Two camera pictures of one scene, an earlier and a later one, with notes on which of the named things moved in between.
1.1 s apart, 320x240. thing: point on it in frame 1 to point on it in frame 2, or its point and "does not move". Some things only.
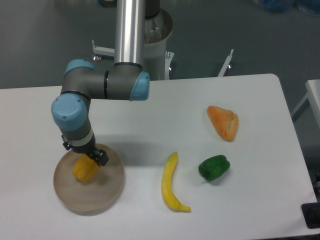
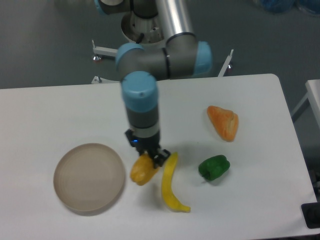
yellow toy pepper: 85,168 to 142,169
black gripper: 90,150 to 150,145
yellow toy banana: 169,194 does not move
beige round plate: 95,196 does not move
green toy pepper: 212,167 does not move
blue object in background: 282,6 does not move
